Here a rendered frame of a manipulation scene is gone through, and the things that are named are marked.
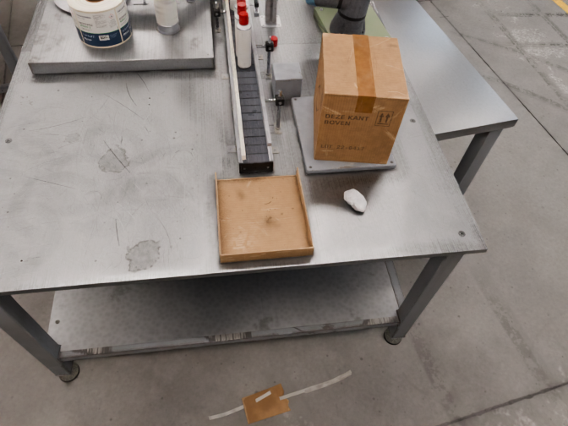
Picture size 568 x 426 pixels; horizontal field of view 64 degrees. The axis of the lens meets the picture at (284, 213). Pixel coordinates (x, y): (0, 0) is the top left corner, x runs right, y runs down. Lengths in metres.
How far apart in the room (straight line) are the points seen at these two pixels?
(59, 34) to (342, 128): 1.20
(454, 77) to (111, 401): 1.88
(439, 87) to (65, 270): 1.47
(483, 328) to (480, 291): 0.19
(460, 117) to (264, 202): 0.83
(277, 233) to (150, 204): 0.40
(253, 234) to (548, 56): 3.21
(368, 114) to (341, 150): 0.16
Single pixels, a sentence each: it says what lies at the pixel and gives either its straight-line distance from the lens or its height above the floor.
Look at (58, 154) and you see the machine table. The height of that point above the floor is 0.83.
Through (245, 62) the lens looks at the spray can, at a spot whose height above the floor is 0.91.
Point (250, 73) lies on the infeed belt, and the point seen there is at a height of 0.88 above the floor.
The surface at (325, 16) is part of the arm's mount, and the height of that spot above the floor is 0.87.
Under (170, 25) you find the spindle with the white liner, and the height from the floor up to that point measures 0.92.
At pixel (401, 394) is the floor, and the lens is 2.08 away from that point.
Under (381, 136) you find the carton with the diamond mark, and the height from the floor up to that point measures 0.97.
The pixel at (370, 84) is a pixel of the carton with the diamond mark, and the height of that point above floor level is 1.12.
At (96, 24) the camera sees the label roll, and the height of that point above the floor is 0.98.
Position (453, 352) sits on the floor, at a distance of 2.21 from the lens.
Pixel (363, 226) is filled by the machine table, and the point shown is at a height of 0.83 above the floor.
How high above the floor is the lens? 1.92
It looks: 54 degrees down
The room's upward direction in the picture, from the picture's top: 5 degrees clockwise
